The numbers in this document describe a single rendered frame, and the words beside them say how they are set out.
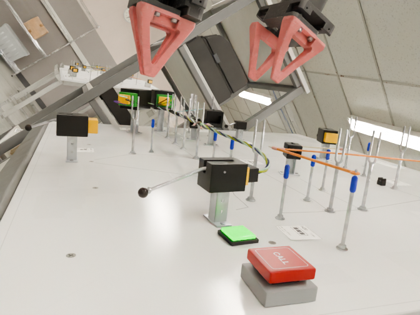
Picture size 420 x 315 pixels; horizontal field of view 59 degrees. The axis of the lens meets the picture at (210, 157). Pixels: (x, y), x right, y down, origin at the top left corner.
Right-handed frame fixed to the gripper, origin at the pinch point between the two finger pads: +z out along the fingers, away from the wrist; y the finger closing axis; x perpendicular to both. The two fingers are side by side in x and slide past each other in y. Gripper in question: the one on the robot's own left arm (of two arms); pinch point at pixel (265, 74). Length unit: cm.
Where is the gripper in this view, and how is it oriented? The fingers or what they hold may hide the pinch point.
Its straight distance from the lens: 53.2
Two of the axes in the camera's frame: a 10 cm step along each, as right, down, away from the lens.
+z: -4.7, 8.8, -0.1
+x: -7.6, -4.1, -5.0
